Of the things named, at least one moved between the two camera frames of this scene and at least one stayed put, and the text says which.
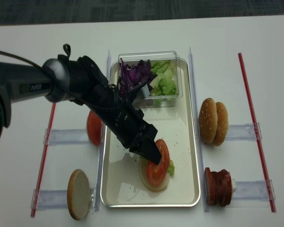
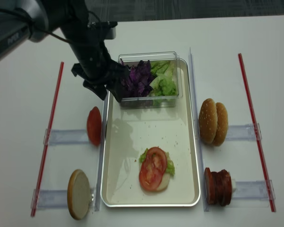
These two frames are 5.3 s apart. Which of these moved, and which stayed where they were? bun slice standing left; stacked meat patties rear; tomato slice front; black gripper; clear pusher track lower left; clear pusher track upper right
Moved: black gripper; tomato slice front
Stayed: stacked meat patties rear; clear pusher track upper right; clear pusher track lower left; bun slice standing left
